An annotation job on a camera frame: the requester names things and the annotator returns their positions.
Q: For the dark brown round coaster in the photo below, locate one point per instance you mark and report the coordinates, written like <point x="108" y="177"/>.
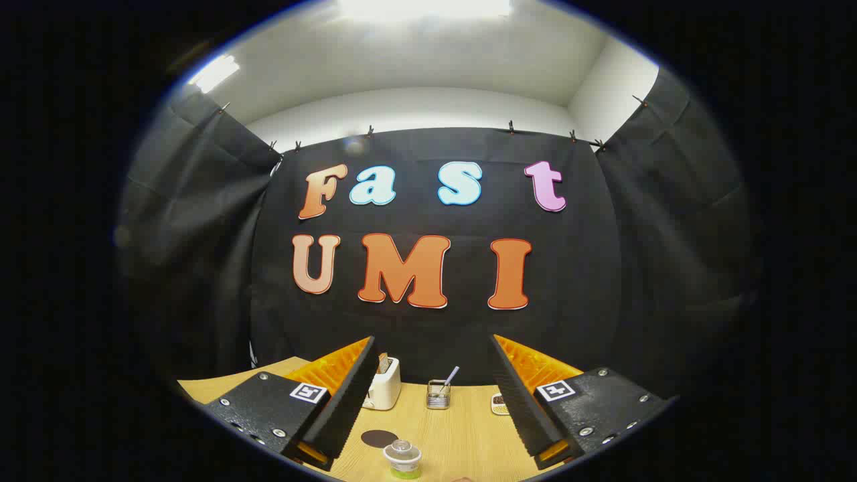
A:
<point x="376" y="438"/>

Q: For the clear juice bottle white label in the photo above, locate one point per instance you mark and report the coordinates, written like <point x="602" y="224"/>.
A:
<point x="402" y="458"/>

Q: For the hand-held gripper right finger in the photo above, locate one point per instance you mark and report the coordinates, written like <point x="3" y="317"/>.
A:
<point x="519" y="402"/>

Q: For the toast slice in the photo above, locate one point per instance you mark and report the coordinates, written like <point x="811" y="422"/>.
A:
<point x="383" y="363"/>

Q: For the row of cloth clips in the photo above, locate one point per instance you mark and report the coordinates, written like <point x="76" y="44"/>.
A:
<point x="511" y="126"/>

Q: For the white divided dish with beans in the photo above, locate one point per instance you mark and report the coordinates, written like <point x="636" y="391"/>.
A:
<point x="498" y="404"/>

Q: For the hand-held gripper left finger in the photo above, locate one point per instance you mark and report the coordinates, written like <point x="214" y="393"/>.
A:
<point x="345" y="402"/>

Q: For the cream toaster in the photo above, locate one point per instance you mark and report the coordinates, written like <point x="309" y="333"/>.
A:
<point x="387" y="391"/>

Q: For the wooden table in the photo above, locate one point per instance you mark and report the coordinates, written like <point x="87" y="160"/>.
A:
<point x="462" y="438"/>

